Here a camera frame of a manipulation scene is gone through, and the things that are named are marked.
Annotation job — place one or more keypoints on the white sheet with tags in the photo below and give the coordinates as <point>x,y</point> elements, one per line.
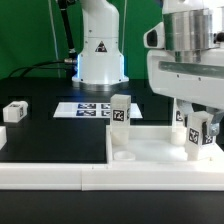
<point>82,110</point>

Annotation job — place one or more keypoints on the thin white pole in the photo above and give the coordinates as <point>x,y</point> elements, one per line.
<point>53,29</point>

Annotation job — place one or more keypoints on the white square tabletop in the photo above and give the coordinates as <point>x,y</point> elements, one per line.
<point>146,145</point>

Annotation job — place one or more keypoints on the white U-shaped fence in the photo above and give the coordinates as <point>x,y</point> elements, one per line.
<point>207,174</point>

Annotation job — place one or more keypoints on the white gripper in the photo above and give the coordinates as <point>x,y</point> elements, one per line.
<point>200,83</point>

